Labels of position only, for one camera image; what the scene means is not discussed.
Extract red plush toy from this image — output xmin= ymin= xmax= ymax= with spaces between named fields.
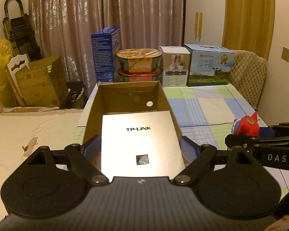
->
xmin=231 ymin=112 xmax=260 ymax=137

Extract silver TP-LINK box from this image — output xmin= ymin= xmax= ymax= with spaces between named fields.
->
xmin=101 ymin=110 xmax=185 ymax=180

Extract checkered tablecloth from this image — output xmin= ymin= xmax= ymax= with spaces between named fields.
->
xmin=74 ymin=84 xmax=289 ymax=197

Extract black paper bag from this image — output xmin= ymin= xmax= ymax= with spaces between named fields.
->
xmin=60 ymin=81 xmax=85 ymax=109

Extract beige quilted chair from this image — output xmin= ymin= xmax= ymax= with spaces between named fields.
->
xmin=229 ymin=50 xmax=268 ymax=108

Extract brown cardboard tray box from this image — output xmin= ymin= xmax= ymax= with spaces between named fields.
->
xmin=84 ymin=81 xmax=182 ymax=142

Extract white patterned bed sheet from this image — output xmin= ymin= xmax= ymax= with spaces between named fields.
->
xmin=0 ymin=109 xmax=82 ymax=221

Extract light blue milk box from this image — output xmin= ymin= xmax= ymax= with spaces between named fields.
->
xmin=183 ymin=44 xmax=234 ymax=87

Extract folded cardboard boxes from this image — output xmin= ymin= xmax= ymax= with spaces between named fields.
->
xmin=5 ymin=55 xmax=68 ymax=107

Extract bottom red noodle bowl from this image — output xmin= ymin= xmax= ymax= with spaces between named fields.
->
xmin=118 ymin=67 xmax=162 ymax=82

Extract white product box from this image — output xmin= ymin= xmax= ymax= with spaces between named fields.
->
xmin=159 ymin=46 xmax=191 ymax=87

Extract top instant noodle bowl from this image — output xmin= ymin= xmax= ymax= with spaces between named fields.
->
xmin=116 ymin=48 xmax=162 ymax=74

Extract blue milk carton box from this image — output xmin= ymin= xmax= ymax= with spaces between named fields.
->
xmin=91 ymin=27 xmax=121 ymax=83

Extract white carved chair back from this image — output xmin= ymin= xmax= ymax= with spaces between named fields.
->
xmin=7 ymin=54 xmax=29 ymax=87

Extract black folding hand cart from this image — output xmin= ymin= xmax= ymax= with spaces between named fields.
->
xmin=2 ymin=0 xmax=42 ymax=62

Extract yellow plastic bag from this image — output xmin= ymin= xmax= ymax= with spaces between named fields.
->
xmin=0 ymin=39 xmax=14 ymax=91

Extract brown curtain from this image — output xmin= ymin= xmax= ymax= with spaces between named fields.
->
xmin=29 ymin=0 xmax=185 ymax=93

